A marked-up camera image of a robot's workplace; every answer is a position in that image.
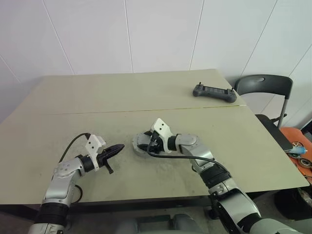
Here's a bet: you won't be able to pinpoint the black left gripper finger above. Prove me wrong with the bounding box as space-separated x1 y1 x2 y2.
104 144 126 156
106 148 124 161

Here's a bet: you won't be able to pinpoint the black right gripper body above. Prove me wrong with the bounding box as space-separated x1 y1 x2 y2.
145 131 165 155

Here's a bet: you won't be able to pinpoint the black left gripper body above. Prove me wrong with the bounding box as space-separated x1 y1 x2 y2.
96 150 115 176

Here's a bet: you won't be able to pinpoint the round silver motor lid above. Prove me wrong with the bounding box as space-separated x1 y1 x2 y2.
133 133 153 148

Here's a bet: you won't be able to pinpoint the grey round object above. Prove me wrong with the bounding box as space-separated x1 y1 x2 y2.
132 133 159 160

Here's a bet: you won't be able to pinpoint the dark grey handheld controller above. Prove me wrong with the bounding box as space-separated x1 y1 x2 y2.
192 81 237 104

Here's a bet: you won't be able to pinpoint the black folding chair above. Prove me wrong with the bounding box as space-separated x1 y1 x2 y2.
233 74 293 152

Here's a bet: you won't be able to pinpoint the orange stool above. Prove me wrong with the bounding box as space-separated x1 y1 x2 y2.
279 126 312 186

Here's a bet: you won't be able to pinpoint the blue and white small object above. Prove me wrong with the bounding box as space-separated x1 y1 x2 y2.
291 143 307 156

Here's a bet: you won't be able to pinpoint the black round bin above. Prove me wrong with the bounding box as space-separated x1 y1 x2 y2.
273 187 312 220

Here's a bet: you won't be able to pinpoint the metal bearing rings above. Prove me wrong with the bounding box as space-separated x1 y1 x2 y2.
297 157 312 168

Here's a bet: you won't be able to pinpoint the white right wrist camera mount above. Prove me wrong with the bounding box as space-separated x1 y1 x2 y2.
150 117 172 154

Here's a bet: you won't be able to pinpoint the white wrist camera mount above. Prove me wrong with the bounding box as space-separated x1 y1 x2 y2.
85 133 107 172
150 117 172 154

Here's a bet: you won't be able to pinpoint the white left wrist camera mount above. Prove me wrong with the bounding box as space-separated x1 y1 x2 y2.
85 133 107 172

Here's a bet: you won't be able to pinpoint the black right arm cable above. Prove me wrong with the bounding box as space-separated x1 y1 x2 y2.
146 137 229 174

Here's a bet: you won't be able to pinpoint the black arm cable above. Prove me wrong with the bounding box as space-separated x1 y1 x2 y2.
146 137 229 174
58 133 91 203

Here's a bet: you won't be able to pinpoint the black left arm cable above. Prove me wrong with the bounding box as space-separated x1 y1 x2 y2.
58 133 91 203

